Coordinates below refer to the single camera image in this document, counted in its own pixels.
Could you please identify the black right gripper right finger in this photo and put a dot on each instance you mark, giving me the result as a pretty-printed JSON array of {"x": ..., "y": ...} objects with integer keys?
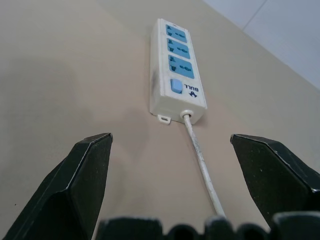
[{"x": 275, "y": 175}]

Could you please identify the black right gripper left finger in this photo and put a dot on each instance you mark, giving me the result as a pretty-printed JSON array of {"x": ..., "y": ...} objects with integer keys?
[{"x": 62, "y": 190}]

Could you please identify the white power strip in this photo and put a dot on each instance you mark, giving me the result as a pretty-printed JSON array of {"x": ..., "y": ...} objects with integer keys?
[{"x": 172, "y": 82}]

